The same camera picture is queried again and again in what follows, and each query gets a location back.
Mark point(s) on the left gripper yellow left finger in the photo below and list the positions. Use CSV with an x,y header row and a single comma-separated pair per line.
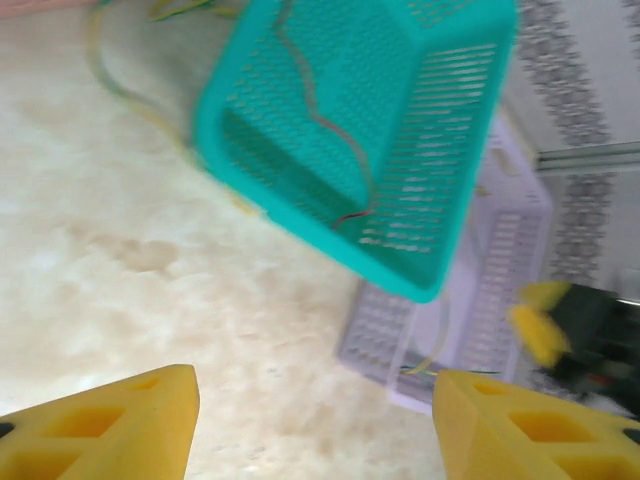
x,y
110,430

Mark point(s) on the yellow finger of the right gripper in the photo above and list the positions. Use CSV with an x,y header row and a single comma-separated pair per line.
x,y
545,292
540,335

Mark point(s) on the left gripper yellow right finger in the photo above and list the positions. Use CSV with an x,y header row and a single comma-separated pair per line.
x,y
525,440

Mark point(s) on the purple plastic basket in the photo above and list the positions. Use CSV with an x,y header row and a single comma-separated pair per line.
x,y
505,250

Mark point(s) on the teal plastic basket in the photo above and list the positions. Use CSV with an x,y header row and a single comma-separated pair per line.
x,y
390,75

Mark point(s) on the pink plastic basket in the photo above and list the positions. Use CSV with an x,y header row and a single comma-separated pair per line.
x,y
40,2

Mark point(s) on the aluminium side rail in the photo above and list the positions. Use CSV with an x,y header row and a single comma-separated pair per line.
x,y
590,157

